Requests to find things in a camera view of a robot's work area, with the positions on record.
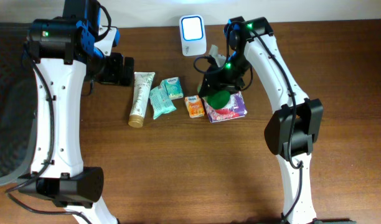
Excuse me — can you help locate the green lid jar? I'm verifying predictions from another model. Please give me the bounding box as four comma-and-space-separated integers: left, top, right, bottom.
207, 90, 230, 110

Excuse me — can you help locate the red purple floral pack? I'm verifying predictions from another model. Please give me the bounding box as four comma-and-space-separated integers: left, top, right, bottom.
204, 92, 248, 123

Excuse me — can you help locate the white tube gold cap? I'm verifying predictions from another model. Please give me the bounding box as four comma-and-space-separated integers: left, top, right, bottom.
128, 72, 155, 128

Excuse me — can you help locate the orange tissue pack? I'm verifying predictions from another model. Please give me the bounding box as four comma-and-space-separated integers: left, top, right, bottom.
184, 95, 205, 118

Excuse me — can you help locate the teal wet wipes pack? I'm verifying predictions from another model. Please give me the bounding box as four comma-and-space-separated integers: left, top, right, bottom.
149, 85, 176, 119

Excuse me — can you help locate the green tissue pack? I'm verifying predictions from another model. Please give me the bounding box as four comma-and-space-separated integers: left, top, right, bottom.
161, 77, 184, 100

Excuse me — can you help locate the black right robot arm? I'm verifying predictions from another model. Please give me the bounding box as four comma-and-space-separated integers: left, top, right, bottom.
198, 17, 323, 223

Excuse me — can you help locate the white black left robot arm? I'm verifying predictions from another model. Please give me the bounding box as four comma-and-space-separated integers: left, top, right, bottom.
16, 0, 134, 223

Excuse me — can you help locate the white barcode scanner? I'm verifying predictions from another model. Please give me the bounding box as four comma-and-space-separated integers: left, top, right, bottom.
179, 14, 207, 57

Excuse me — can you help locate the grey plastic mesh basket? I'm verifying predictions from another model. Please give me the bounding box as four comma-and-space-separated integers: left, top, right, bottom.
0, 23, 37, 186

